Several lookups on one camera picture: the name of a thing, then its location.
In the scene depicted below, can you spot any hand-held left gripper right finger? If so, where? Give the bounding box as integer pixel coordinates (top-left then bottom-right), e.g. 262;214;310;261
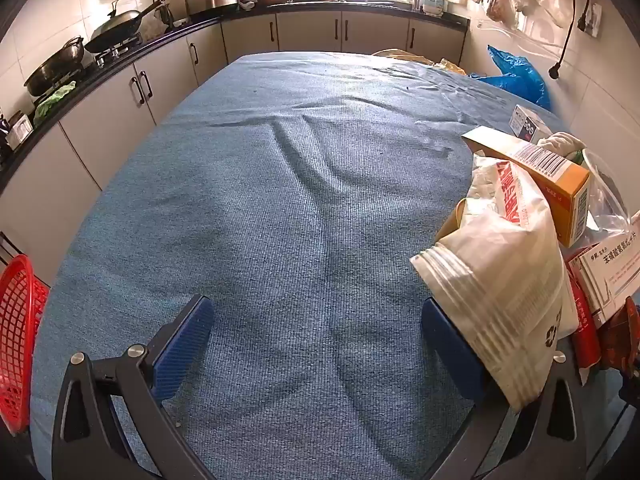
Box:
420;298;588;480

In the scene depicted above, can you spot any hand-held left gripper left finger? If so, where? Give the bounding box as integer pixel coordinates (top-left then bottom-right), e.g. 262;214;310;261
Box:
51;294;221;480

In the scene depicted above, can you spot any white plastic bag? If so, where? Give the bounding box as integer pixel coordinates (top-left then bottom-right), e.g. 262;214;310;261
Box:
410;155;581;411

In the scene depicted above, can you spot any red plastic basket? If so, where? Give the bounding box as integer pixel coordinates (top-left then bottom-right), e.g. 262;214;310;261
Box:
0;254;51;436

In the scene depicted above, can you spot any white medicine box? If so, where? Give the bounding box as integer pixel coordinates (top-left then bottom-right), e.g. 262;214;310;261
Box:
567;232;640;328

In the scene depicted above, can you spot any red packet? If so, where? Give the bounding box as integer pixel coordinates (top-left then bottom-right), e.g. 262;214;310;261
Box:
565;255;601;386

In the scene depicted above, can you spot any dark red wrapper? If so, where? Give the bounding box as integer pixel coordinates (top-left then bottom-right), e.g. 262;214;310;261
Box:
600;297;640;376

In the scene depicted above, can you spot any blue ribbed table cloth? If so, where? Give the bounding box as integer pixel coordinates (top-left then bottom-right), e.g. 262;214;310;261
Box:
31;51;636;480

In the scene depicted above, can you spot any orange cardboard box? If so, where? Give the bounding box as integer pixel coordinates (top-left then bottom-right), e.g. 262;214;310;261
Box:
461;126;592;248

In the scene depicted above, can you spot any clear plastic bag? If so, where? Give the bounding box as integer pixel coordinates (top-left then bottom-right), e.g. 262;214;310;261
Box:
580;149;640;241

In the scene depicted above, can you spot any small white box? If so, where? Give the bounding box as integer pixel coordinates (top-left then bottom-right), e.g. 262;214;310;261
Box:
509;105;553;145

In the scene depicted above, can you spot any small box on counter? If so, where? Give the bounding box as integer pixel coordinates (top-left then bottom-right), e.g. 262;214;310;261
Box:
7;110;33;151

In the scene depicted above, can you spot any green leafy vegetable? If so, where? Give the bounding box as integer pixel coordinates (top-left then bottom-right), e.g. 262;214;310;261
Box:
33;82;77;123

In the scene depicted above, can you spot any blue plastic bag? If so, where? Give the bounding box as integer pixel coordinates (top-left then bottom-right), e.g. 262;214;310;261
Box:
470;45;551;111

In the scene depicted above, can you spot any yellow plastic bag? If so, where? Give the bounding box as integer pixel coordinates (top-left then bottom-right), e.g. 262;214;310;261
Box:
372;49;468;77

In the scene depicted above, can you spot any gas stove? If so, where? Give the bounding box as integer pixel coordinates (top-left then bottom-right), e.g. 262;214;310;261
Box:
95;32;145;68

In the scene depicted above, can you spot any dark frying pan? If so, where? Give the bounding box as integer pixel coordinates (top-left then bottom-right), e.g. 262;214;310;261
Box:
23;36;86;97

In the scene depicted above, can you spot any black wok with lid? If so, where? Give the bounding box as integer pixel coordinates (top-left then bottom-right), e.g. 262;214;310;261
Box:
84;0;168;54

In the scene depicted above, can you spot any black power cord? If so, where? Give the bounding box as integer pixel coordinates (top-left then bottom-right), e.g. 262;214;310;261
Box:
550;0;591;81

